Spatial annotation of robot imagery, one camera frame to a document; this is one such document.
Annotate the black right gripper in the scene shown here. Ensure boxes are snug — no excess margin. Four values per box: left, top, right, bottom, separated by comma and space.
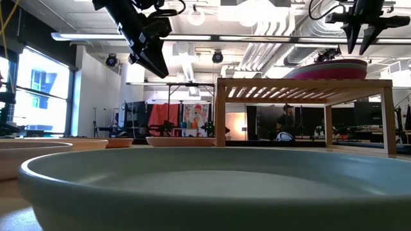
324, 0, 411, 56

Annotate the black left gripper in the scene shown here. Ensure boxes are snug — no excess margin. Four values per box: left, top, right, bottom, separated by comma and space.
92, 0, 173, 80

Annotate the mauve plate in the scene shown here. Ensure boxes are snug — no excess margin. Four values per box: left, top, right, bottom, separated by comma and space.
300, 58, 369, 65

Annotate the pink plate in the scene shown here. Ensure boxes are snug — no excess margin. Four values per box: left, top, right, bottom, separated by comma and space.
283, 67, 369, 80

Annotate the orange plate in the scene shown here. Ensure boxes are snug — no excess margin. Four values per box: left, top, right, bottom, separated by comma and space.
105, 137, 134, 149

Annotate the beige plate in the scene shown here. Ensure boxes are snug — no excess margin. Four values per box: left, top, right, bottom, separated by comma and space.
0, 141, 74, 181
145, 136, 218, 148

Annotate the light peach plate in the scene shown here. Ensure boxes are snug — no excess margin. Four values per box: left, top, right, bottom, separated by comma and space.
30, 137, 109, 151

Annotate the pale blue plate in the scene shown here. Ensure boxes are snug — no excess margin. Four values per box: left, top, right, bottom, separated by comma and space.
17, 146, 411, 231

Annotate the wooden slatted shelf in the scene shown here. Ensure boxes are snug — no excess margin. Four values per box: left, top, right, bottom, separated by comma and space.
215, 78, 398, 155

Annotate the long ceiling light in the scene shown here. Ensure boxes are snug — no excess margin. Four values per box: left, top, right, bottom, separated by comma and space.
50, 31, 411, 45

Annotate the black computer monitor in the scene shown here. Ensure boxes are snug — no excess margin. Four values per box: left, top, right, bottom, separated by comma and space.
119, 101, 148, 129
354, 101, 383, 126

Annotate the red hanging cloth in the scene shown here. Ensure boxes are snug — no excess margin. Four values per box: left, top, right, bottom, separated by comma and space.
147, 103, 180, 137

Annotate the colourful poster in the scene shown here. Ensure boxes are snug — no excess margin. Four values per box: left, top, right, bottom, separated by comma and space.
182, 104, 210, 130

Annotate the large window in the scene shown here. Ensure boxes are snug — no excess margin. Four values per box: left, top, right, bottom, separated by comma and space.
0, 44, 75, 137

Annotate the person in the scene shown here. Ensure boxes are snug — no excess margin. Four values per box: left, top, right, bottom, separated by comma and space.
275, 103, 296, 135

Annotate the white blue ball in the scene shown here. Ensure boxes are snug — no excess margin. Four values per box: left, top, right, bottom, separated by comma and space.
275, 131, 295, 142

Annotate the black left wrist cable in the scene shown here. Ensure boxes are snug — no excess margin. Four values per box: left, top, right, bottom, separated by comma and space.
153, 0, 188, 18

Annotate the silver ventilation duct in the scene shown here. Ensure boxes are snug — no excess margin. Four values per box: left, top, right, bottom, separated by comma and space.
282, 43, 341, 67

